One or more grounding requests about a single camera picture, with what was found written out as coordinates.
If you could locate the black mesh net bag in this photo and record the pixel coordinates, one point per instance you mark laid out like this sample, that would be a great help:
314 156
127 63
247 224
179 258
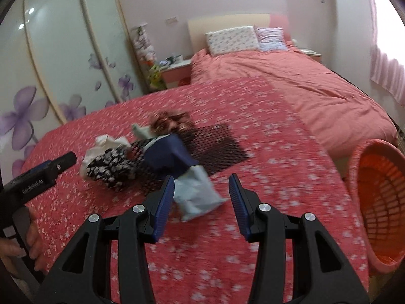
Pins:
214 147

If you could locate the navy blue cloth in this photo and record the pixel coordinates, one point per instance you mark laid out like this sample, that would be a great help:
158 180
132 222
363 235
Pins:
167 155

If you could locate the brown red scrunchie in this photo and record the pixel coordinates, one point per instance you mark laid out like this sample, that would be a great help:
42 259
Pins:
171 121

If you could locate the pink striped pillow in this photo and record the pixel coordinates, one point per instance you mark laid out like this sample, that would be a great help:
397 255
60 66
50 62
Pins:
270 39

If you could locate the white wrapper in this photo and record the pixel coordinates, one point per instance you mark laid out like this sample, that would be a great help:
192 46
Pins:
102 143

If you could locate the pink bed duvet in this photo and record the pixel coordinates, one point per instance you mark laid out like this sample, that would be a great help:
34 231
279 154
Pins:
338 114

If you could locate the pale green wrapper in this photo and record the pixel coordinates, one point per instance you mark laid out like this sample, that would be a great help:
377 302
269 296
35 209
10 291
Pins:
143 132

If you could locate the beige bed headboard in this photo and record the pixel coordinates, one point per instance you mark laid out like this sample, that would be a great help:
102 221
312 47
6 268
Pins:
198 27

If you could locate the red floral tablecloth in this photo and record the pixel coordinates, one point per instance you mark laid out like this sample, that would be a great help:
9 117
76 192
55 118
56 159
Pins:
244 126

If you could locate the stuffed toy stack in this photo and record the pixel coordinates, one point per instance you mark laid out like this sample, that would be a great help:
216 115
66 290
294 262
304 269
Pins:
146 57

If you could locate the orange plastic laundry basket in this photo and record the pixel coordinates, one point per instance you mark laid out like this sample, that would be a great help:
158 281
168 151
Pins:
375 182

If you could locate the sliding wardrobe floral doors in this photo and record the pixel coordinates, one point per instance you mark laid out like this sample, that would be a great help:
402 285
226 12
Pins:
60 60

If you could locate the black white patterned cloth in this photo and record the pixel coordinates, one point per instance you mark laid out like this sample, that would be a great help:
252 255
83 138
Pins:
114 168

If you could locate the white floral pillow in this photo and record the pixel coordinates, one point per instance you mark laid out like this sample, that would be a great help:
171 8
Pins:
232 40

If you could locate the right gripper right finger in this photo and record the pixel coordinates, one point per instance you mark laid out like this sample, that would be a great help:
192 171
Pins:
321 271

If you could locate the light blue cloth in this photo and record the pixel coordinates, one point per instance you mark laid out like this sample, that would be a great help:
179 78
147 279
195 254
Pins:
195 195

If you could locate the pink window curtain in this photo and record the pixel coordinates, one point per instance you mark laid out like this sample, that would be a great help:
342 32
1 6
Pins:
388 73

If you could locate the pink left nightstand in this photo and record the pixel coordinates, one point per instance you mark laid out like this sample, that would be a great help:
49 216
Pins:
176 72

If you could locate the right nightstand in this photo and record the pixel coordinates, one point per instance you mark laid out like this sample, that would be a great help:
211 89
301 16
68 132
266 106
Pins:
312 54

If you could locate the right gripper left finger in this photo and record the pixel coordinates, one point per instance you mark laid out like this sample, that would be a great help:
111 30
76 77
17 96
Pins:
82 272

